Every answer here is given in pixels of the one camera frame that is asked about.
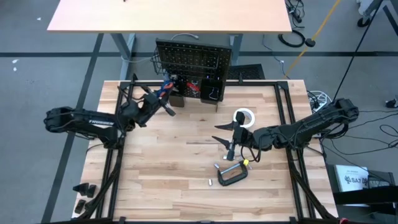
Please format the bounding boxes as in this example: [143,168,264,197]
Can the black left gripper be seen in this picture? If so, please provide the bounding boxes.
[119,83,177,129]

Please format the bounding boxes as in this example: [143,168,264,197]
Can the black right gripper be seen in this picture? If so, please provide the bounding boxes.
[211,111,259,162]

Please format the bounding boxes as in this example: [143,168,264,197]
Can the blue and orange scissors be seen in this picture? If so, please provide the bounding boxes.
[156,80,175,99]

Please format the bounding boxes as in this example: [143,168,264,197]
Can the red utility knife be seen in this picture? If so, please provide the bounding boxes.
[186,81,201,95]

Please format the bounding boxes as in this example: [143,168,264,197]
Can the tall black pegboard bin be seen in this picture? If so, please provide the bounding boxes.
[161,76,186,108]

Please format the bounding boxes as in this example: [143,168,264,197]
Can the white tape roll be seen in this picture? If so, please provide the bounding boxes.
[233,107,256,129]

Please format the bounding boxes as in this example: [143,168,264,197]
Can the short black pegboard bin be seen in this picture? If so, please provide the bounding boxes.
[200,85,224,105]

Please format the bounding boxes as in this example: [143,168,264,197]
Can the black C-clamp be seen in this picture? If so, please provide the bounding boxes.
[216,158,253,187]

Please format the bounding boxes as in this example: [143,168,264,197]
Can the black metal pegboard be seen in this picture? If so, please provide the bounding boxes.
[154,38,233,113]

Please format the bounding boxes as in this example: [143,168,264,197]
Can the black floor mat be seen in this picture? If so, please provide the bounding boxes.
[229,63,266,81]

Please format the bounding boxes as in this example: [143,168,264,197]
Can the light wooden desk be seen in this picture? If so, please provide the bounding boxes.
[46,0,293,81]

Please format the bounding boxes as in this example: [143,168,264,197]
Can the white power strip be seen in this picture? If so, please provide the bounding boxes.
[312,98,329,114]

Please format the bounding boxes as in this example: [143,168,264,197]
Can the white printed box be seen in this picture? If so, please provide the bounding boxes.
[334,164,370,193]

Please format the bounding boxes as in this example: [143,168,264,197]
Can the black cart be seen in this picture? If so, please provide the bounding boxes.
[326,163,398,215]

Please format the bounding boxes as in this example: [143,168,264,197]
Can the white stand with caster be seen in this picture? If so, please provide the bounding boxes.
[356,0,379,28]

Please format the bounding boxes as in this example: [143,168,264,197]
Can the black wire pegboard basket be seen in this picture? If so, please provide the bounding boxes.
[149,46,220,76]

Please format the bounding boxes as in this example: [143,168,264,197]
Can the black aluminium table frame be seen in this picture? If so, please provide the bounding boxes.
[82,73,340,224]

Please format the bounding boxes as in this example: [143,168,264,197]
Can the grey cable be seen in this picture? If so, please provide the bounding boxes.
[120,32,200,63]

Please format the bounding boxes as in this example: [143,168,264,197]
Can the white cable bundle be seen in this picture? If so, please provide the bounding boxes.
[307,90,336,105]

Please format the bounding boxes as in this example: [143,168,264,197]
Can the coiled black cable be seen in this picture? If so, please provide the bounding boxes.
[277,29,306,49]

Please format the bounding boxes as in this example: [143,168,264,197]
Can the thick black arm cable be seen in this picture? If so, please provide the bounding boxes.
[323,123,357,140]

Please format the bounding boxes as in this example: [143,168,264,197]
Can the black cable bundle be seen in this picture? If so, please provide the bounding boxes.
[284,0,307,29]

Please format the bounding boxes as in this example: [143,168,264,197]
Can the long straight black cable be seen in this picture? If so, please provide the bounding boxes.
[329,0,384,106]

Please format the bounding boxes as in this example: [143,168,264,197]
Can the black floor cables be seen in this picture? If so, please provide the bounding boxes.
[323,110,398,156]

